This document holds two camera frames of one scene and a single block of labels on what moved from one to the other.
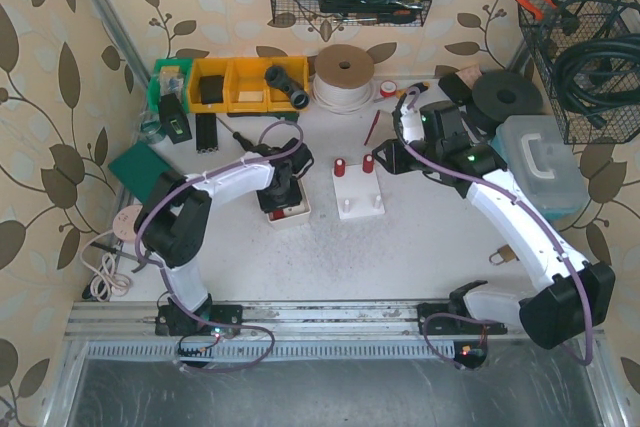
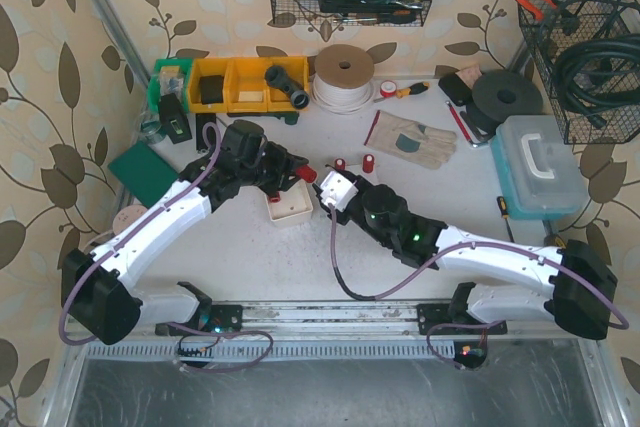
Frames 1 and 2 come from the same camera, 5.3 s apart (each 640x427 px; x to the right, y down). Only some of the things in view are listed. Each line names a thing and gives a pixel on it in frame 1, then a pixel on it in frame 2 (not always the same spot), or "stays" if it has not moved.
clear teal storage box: [538, 156] stays
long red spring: [278, 214] to [307, 173]
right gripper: [400, 159] to [324, 198]
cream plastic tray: [294, 211] stays
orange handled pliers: [528, 5] stays
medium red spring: [368, 163] stays
